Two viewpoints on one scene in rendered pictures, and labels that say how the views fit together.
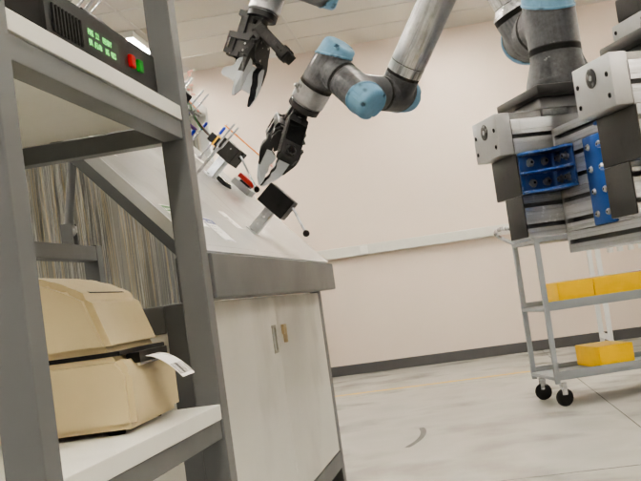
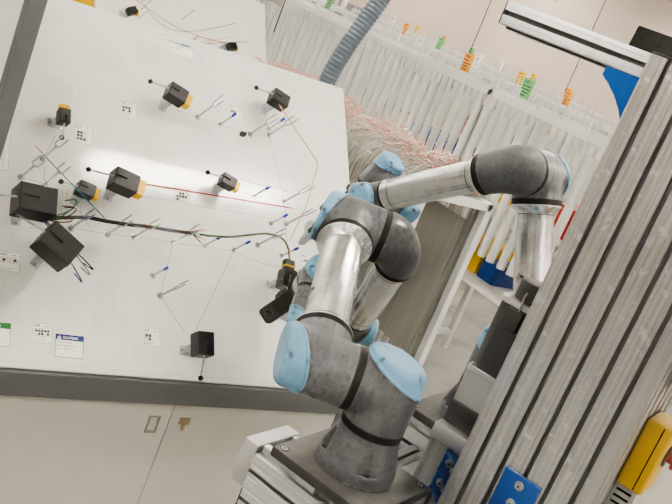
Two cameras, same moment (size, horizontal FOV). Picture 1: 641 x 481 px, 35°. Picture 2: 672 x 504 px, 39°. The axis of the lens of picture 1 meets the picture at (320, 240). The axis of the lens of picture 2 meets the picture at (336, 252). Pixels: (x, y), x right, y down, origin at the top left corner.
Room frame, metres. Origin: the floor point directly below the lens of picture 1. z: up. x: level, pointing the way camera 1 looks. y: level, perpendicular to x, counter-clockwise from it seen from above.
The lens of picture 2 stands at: (0.53, -1.62, 1.94)
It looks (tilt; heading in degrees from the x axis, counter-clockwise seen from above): 15 degrees down; 43
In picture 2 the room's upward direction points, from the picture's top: 22 degrees clockwise
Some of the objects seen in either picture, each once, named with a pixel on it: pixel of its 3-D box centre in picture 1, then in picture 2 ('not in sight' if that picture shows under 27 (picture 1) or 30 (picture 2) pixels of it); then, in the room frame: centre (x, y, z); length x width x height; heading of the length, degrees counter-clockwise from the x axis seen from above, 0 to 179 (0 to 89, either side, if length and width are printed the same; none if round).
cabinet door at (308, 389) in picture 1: (308, 382); (238, 461); (2.31, 0.07, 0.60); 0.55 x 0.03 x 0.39; 171
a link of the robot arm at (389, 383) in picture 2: not in sight; (384, 387); (1.79, -0.68, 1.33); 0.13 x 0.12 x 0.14; 138
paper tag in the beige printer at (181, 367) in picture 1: (169, 364); not in sight; (1.23, 0.20, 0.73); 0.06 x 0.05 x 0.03; 175
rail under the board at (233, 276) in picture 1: (278, 278); (183, 389); (2.04, 0.09, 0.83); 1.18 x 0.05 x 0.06; 171
